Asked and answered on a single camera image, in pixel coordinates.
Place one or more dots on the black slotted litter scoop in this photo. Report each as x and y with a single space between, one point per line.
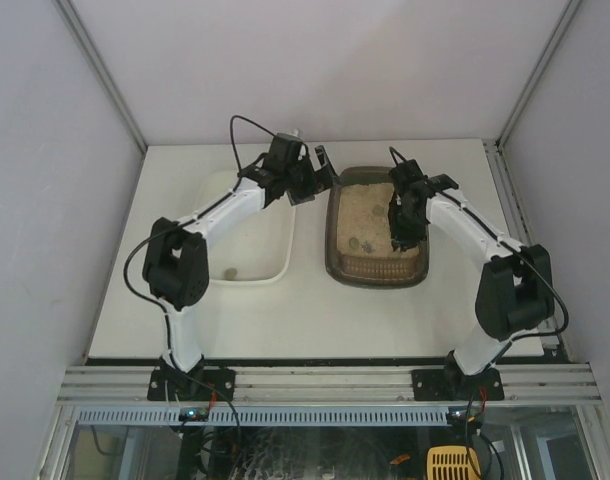
404 236

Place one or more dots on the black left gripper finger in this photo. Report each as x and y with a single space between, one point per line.
326 178
322 158

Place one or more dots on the white plastic waste tray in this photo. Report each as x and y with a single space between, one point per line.
243 231

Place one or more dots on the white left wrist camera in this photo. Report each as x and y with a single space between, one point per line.
290 134

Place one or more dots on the aluminium front frame rail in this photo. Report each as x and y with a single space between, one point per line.
557 384

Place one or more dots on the yellow slotted litter scoop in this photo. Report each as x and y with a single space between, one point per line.
452 462

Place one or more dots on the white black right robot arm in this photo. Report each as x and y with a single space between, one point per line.
515 292

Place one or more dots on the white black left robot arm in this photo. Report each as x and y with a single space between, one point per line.
176 265

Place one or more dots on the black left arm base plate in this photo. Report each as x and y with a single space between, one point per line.
166 384

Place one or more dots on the grey slotted cable duct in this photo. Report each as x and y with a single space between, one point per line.
278 416

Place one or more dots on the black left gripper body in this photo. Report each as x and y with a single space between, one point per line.
311 176

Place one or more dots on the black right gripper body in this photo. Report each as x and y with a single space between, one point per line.
404 229

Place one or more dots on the green clump in white tray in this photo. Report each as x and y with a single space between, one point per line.
230 274

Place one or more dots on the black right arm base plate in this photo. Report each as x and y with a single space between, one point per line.
436 385

